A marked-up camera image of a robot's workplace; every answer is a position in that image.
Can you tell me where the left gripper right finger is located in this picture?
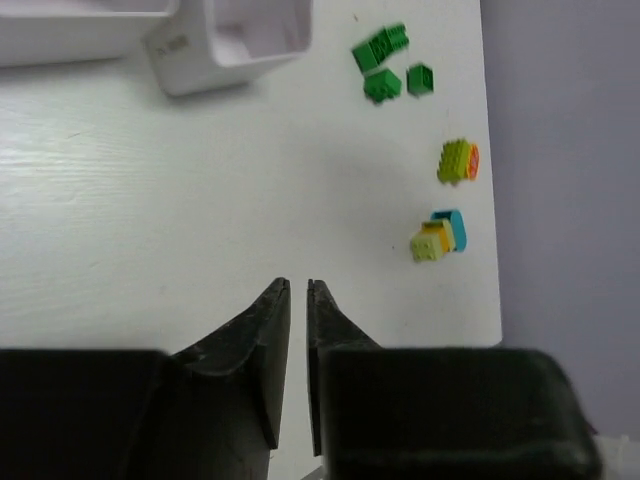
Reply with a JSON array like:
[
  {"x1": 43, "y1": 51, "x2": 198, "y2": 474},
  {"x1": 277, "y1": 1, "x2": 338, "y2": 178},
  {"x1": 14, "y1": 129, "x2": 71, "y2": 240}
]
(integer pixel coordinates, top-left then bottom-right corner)
[{"x1": 306, "y1": 279, "x2": 381, "y2": 457}]

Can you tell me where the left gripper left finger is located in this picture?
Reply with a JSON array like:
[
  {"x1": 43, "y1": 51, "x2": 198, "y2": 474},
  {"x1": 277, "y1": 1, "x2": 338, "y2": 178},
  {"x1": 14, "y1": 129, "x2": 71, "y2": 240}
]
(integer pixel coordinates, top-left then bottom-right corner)
[{"x1": 171, "y1": 278, "x2": 291, "y2": 479}]

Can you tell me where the pale yellow orange lego stack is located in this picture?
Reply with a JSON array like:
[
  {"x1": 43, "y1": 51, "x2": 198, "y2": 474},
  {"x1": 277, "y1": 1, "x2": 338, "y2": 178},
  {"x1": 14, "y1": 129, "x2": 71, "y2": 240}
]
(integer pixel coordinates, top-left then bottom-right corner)
[{"x1": 410, "y1": 219, "x2": 456, "y2": 263}]

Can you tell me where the lime long lego brick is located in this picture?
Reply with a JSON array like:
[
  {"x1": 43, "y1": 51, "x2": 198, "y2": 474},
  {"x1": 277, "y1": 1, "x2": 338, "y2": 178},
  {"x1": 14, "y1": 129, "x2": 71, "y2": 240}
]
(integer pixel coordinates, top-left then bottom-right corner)
[{"x1": 437, "y1": 138, "x2": 471, "y2": 184}]

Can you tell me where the orange butterfly round lego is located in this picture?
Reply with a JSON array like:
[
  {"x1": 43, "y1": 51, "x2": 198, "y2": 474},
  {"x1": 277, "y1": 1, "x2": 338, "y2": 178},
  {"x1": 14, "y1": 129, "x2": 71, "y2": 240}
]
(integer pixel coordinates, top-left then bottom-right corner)
[{"x1": 465, "y1": 143, "x2": 480, "y2": 181}]

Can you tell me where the cyan rounded lego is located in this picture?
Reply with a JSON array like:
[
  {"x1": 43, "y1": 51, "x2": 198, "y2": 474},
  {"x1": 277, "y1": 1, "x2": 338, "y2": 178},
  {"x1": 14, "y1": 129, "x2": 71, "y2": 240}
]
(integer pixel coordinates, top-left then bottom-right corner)
[{"x1": 430, "y1": 209, "x2": 468, "y2": 253}]

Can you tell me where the small dark green lego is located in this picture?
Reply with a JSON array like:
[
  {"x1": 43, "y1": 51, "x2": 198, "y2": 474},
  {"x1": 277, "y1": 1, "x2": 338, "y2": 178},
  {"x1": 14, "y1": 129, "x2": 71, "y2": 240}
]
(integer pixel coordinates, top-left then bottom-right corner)
[{"x1": 363, "y1": 68, "x2": 402, "y2": 104}]

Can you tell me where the dark green square lego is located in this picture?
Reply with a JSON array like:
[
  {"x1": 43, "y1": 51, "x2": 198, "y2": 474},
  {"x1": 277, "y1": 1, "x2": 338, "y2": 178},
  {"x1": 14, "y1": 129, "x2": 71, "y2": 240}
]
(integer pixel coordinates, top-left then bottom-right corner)
[{"x1": 406, "y1": 63, "x2": 434, "y2": 97}]

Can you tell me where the dark green lego block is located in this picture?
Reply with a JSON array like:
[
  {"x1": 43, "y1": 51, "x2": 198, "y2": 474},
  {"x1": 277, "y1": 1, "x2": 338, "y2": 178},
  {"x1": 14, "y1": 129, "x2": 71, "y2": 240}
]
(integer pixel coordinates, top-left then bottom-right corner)
[{"x1": 351, "y1": 40, "x2": 384, "y2": 74}]

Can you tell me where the long dark green lego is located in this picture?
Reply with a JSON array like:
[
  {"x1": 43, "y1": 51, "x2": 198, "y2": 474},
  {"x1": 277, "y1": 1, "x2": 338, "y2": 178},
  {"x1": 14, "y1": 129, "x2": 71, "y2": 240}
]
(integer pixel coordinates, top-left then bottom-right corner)
[{"x1": 371, "y1": 23, "x2": 409, "y2": 62}]

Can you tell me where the right white divided container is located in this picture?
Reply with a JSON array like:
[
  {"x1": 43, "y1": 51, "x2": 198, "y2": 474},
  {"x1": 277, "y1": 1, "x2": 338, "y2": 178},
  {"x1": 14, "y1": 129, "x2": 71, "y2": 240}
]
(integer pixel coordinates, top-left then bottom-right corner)
[{"x1": 143, "y1": 0, "x2": 313, "y2": 96}]

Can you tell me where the white divided container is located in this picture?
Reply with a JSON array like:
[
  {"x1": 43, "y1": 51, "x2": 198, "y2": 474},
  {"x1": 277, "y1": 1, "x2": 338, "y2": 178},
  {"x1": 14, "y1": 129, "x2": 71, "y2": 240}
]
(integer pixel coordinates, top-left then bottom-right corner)
[
  {"x1": 1, "y1": 0, "x2": 179, "y2": 67},
  {"x1": 143, "y1": 0, "x2": 313, "y2": 96}
]

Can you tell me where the left white divided container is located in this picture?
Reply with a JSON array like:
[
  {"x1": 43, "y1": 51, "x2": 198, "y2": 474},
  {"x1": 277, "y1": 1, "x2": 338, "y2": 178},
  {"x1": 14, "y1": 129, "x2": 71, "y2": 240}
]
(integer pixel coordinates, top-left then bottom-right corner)
[{"x1": 1, "y1": 0, "x2": 179, "y2": 67}]

